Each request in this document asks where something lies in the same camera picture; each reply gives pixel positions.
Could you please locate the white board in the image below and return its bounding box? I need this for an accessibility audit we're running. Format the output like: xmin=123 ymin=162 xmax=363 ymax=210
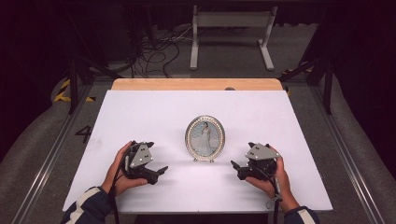
xmin=62 ymin=90 xmax=333 ymax=215

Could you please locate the black metal stand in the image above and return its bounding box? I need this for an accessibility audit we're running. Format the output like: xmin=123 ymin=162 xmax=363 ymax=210
xmin=278 ymin=55 xmax=334 ymax=116
xmin=66 ymin=8 xmax=124 ymax=115

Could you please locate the aluminium floor rail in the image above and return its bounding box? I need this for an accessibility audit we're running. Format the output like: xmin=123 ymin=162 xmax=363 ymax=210
xmin=12 ymin=83 xmax=94 ymax=224
xmin=311 ymin=83 xmax=386 ymax=224

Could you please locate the oval silver photo frame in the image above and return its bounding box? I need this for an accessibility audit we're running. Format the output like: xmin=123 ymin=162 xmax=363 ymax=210
xmin=184 ymin=115 xmax=226 ymax=163

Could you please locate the hand-held gripper cable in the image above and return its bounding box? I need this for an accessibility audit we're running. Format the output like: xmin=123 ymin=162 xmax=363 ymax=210
xmin=262 ymin=174 xmax=283 ymax=224
xmin=110 ymin=146 xmax=134 ymax=224

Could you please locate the left hand-held gripper cable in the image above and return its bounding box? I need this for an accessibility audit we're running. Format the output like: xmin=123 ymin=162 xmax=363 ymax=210
xmin=110 ymin=146 xmax=134 ymax=224

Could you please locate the person's right hand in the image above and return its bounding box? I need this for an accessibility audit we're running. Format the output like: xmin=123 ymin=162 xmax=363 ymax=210
xmin=245 ymin=146 xmax=301 ymax=214

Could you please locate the right hand-held gripper cable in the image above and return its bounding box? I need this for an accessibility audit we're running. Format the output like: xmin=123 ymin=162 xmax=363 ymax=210
xmin=262 ymin=174 xmax=283 ymax=224

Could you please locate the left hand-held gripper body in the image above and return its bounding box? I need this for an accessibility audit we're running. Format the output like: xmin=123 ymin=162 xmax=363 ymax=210
xmin=123 ymin=140 xmax=161 ymax=186

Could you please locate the person's left hand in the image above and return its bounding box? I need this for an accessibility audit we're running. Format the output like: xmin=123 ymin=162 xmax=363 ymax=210
xmin=101 ymin=140 xmax=149 ymax=198

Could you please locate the tangle of floor cables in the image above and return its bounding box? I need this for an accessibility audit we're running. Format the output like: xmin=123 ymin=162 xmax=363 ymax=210
xmin=130 ymin=27 xmax=194 ymax=78

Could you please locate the yellow and black floor tape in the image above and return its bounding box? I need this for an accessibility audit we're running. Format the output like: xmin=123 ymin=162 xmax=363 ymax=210
xmin=54 ymin=78 xmax=96 ymax=103

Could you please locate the white metal table frame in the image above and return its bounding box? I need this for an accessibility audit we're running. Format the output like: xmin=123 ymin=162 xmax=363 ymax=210
xmin=190 ymin=4 xmax=278 ymax=72

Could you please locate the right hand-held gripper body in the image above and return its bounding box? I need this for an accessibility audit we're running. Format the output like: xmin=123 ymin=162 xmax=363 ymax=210
xmin=237 ymin=142 xmax=281 ymax=182

